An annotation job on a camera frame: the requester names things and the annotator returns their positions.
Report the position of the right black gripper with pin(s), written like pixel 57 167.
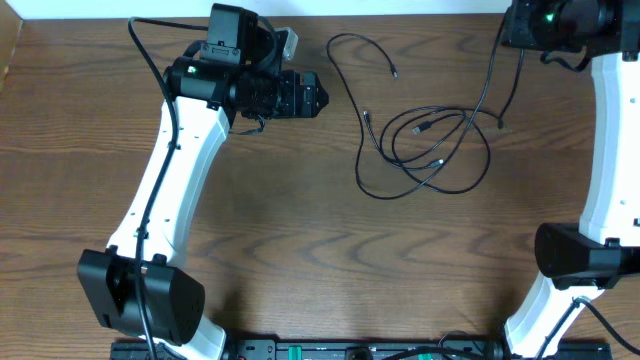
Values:
pixel 520 33

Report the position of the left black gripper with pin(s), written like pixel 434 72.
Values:
pixel 292 104

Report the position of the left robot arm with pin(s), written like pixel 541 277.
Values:
pixel 138 284

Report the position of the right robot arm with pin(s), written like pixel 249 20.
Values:
pixel 579 262

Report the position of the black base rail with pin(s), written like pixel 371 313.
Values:
pixel 448 349

